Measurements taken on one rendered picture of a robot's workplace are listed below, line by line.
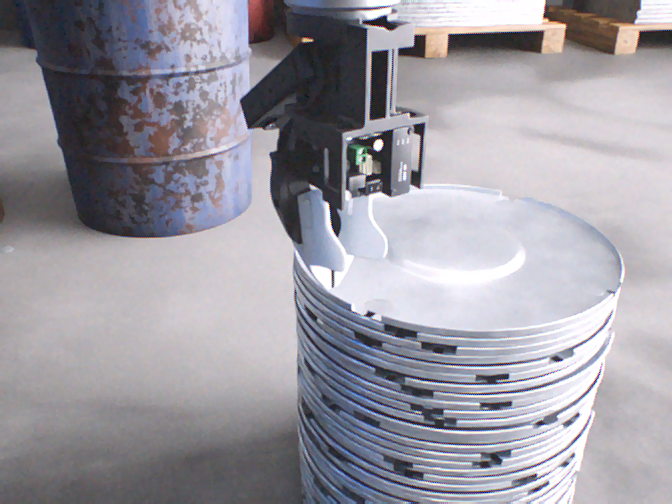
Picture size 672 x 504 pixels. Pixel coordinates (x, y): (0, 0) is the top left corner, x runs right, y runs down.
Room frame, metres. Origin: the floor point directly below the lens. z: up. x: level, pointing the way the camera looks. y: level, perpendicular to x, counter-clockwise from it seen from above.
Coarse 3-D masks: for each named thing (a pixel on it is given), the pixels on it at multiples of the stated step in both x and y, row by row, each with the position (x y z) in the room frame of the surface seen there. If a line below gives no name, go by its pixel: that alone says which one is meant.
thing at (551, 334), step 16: (336, 304) 0.44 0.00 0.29; (608, 304) 0.44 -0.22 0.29; (368, 320) 0.42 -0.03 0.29; (592, 320) 0.42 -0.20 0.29; (416, 336) 0.40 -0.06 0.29; (432, 336) 0.40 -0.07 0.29; (448, 336) 0.40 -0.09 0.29; (528, 336) 0.40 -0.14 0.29; (544, 336) 0.40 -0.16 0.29; (560, 336) 0.41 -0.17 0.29
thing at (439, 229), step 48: (432, 192) 0.67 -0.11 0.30; (480, 192) 0.67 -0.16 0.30; (432, 240) 0.54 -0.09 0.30; (480, 240) 0.54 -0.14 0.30; (528, 240) 0.55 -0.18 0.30; (576, 240) 0.55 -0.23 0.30; (336, 288) 0.46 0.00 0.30; (384, 288) 0.46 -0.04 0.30; (432, 288) 0.46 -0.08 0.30; (480, 288) 0.46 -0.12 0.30; (528, 288) 0.46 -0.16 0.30; (576, 288) 0.46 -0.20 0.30; (480, 336) 0.39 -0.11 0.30
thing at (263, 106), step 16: (304, 48) 0.45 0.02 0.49; (288, 64) 0.46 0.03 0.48; (304, 64) 0.45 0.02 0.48; (272, 80) 0.48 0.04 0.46; (288, 80) 0.46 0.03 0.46; (304, 80) 0.45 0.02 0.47; (256, 96) 0.50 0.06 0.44; (272, 96) 0.48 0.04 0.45; (288, 96) 0.47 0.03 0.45; (256, 112) 0.50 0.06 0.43; (272, 112) 0.49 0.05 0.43; (272, 128) 0.52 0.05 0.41
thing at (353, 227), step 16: (336, 208) 0.46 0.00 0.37; (352, 208) 0.47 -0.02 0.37; (368, 208) 0.45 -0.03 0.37; (336, 224) 0.47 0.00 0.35; (352, 224) 0.46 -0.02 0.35; (368, 224) 0.45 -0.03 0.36; (352, 240) 0.46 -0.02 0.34; (368, 240) 0.45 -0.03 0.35; (384, 240) 0.43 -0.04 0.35; (352, 256) 0.47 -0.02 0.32; (368, 256) 0.44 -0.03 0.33; (336, 272) 0.46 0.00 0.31
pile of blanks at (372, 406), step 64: (320, 320) 0.46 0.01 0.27; (320, 384) 0.45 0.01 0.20; (384, 384) 0.41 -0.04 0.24; (448, 384) 0.39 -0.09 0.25; (512, 384) 0.39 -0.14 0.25; (576, 384) 0.42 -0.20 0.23; (320, 448) 0.46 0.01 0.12; (384, 448) 0.41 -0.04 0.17; (448, 448) 0.39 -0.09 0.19; (512, 448) 0.40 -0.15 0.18; (576, 448) 0.44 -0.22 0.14
